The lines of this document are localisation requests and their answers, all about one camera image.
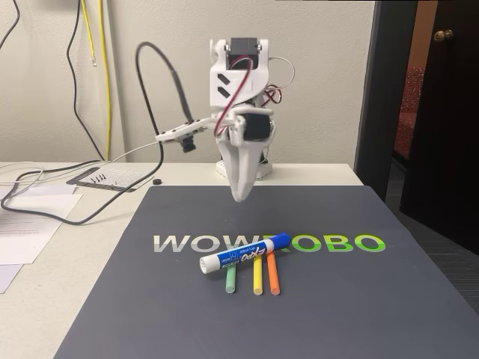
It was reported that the printed white paper sheet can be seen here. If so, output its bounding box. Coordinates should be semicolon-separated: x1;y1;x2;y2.
0;204;74;266

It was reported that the red upholstered seat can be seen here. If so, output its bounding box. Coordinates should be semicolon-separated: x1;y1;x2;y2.
393;65;427;162

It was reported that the green chalk stick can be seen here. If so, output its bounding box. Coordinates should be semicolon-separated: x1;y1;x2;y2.
223;266;237;295

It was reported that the yellow wire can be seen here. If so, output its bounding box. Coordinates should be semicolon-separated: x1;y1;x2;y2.
80;0;97;68

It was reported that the thin black cable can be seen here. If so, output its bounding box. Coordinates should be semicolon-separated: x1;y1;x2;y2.
0;0;21;50

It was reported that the blank white paper sheet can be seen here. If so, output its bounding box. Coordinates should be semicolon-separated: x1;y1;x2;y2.
0;185;84;220

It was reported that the striped screw card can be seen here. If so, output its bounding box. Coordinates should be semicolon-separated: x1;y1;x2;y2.
66;167;155;194

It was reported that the white cable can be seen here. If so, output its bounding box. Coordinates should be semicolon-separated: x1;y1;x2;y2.
0;140;162;195

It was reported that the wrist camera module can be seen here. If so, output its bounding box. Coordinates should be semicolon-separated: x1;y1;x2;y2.
155;116;216;153

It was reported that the orange chalk stick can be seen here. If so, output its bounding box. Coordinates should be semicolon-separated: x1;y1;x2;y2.
266;252;281;296

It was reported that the black camera cable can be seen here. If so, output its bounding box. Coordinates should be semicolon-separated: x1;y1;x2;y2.
1;0;196;225

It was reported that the dark grey door frame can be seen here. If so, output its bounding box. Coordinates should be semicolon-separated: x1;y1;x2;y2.
353;0;418;203

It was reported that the red servo wire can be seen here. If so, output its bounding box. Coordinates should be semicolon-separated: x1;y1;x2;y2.
213;55;256;138

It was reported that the grey WOWROBO mat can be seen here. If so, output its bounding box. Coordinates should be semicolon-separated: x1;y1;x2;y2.
54;185;479;359

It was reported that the blue whiteboard marker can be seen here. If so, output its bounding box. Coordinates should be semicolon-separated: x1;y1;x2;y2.
199;232;292;275

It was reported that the pale lavender paper sheet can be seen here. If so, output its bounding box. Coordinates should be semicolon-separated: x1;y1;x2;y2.
0;264;24;295

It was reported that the yellow chalk stick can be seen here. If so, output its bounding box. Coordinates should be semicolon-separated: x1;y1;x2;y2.
252;257;263;296

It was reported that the dark wooden door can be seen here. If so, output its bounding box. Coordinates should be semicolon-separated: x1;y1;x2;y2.
399;0;479;257

